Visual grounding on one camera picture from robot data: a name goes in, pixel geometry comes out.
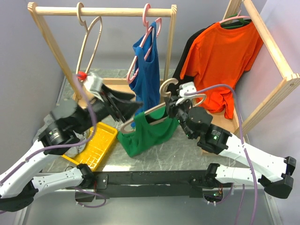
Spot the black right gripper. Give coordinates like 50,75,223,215
163,95,195,139

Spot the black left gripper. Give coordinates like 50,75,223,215
74,82,144,134

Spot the beige wooden hanger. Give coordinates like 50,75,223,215
75,2,103,78
120,78,207,134

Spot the green tank top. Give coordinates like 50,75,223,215
117,107,179,157

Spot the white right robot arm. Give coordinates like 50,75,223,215
164,96,296,199

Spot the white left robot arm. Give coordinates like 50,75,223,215
0,85,143,213

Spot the blue tank top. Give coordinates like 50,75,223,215
129,22,160,114

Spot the black t-shirt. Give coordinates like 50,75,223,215
167,23,216,96

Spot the yellow plastic basket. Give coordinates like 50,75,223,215
62,122,118,172

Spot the wooden clothes rack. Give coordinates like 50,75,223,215
196,0,300,152
27,2,177,92

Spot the orange t-shirt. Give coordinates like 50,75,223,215
180,21,264,120

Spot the grey crumpled garment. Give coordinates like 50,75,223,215
35,114,93,159

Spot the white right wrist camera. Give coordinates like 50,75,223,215
175,82,196,105

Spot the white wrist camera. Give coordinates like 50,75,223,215
77,72,103,100
175,82,196,105

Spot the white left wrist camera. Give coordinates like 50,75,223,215
77,72,103,100

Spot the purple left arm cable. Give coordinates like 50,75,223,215
0,72,107,214

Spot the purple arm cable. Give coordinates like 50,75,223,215
184,84,257,225
0,72,107,214

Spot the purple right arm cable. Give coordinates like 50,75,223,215
184,84,257,225

